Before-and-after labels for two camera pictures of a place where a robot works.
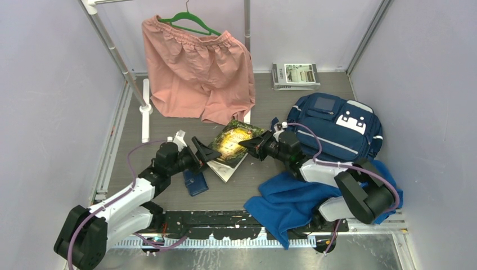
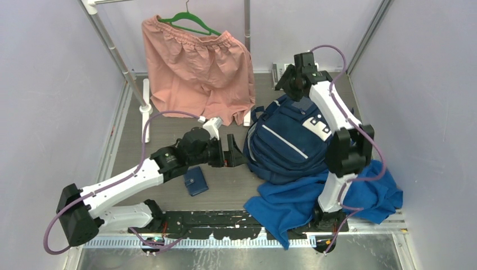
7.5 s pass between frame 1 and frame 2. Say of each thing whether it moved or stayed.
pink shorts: stayed
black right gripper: moved
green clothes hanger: stayed
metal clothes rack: stayed
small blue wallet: stayed
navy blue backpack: moved
